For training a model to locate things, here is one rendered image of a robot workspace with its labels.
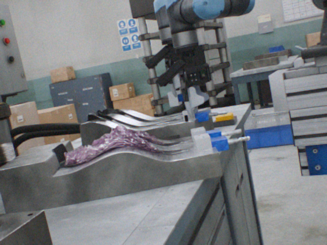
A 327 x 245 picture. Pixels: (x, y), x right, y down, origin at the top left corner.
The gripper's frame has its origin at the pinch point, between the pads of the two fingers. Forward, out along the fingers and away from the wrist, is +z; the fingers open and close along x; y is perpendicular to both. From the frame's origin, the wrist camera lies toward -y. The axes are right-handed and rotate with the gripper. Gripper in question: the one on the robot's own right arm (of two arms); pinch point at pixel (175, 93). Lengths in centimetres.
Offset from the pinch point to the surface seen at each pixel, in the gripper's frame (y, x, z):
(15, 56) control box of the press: -73, 9, -28
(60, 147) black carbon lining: -17, -59, 4
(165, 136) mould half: 4.7, -36.0, 9.5
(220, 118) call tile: 15.5, -0.4, 12.0
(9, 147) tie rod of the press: -60, -25, 7
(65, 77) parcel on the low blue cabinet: -392, 593, -26
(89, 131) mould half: -20.0, -36.0, 4.5
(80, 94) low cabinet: -365, 590, 14
